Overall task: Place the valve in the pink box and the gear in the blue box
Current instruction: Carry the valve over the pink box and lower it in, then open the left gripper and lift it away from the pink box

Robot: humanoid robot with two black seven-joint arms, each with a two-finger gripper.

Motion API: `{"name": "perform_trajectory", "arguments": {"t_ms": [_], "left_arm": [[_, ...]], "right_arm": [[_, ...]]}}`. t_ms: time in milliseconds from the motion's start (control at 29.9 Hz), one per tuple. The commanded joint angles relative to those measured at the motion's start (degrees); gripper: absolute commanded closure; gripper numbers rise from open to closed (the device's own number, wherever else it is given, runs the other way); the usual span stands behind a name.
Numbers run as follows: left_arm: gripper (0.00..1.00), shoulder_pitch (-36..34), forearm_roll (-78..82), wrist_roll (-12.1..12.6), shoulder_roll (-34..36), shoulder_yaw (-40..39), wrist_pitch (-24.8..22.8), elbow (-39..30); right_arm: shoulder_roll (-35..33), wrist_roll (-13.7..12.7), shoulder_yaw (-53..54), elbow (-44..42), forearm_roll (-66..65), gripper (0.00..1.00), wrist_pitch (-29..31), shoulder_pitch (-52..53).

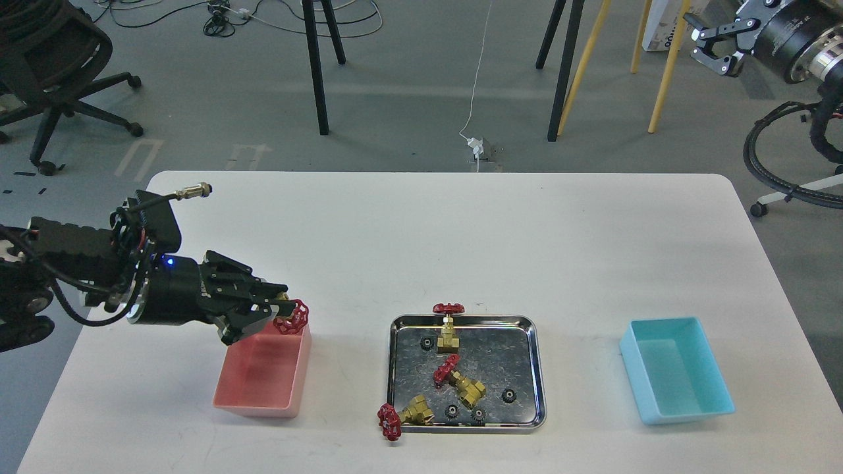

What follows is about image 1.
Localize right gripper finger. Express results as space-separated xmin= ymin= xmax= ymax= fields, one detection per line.
xmin=684 ymin=13 xmax=758 ymax=77

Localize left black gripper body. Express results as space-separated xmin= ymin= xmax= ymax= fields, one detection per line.
xmin=128 ymin=251 xmax=255 ymax=326

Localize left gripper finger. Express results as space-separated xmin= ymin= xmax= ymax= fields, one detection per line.
xmin=248 ymin=281 xmax=296 ymax=314
xmin=217 ymin=306 xmax=277 ymax=346

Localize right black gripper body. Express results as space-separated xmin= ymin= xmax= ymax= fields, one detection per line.
xmin=744 ymin=1 xmax=842 ymax=85

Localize brass valve red handle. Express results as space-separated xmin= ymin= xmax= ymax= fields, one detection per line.
xmin=272 ymin=299 xmax=310 ymax=335
xmin=377 ymin=395 xmax=435 ymax=442
xmin=433 ymin=354 xmax=487 ymax=410
xmin=431 ymin=303 xmax=466 ymax=354

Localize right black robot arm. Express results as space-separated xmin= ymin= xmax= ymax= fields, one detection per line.
xmin=683 ymin=1 xmax=842 ymax=218

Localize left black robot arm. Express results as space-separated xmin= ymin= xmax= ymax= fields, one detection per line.
xmin=1 ymin=182 xmax=308 ymax=351

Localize pink plastic box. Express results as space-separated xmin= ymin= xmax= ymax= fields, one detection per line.
xmin=213 ymin=323 xmax=312 ymax=418

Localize black gear top left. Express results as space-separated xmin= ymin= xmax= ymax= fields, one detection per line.
xmin=420 ymin=336 xmax=435 ymax=351

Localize blue plastic box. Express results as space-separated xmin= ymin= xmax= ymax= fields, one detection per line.
xmin=619 ymin=316 xmax=736 ymax=425

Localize yellow wooden legs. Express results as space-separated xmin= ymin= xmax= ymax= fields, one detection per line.
xmin=558 ymin=1 xmax=692 ymax=138

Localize black stool legs right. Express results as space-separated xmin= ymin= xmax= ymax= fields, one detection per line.
xmin=535 ymin=1 xmax=585 ymax=143

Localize black stool legs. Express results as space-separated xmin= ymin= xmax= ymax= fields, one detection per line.
xmin=302 ymin=1 xmax=346 ymax=136
xmin=535 ymin=1 xmax=585 ymax=143

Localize metal tray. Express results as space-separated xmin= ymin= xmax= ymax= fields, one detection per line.
xmin=386 ymin=314 xmax=546 ymax=434

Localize black office chair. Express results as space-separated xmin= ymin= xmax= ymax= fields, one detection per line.
xmin=1 ymin=1 xmax=144 ymax=175

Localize black stool legs left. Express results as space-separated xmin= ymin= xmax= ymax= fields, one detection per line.
xmin=302 ymin=1 xmax=346 ymax=136

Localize brass valve top red handle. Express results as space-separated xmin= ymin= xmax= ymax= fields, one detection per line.
xmin=431 ymin=303 xmax=466 ymax=354

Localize brass valve bottom red handle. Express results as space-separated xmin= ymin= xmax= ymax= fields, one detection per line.
xmin=377 ymin=395 xmax=435 ymax=442

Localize white power cable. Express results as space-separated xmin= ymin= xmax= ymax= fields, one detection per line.
xmin=459 ymin=0 xmax=495 ymax=173

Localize black floor cables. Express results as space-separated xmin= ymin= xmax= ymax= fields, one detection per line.
xmin=86 ymin=0 xmax=384 ymax=39

